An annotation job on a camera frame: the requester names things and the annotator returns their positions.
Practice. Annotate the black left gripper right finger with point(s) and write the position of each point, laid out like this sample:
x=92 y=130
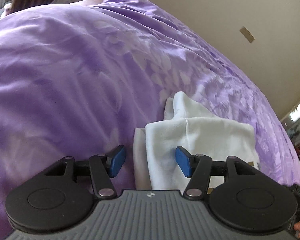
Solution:
x=236 y=193

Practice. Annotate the purple bed cover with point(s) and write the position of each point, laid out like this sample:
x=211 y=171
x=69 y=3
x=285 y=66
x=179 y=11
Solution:
x=78 y=79

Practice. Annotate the beige wall switch plate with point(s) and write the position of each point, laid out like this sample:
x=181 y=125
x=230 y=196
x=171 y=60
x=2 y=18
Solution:
x=247 y=34

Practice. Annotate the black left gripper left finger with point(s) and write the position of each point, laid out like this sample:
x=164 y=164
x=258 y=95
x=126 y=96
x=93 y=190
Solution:
x=65 y=193

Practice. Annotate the white printed t-shirt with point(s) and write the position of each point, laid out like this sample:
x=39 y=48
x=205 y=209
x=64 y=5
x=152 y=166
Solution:
x=189 y=124

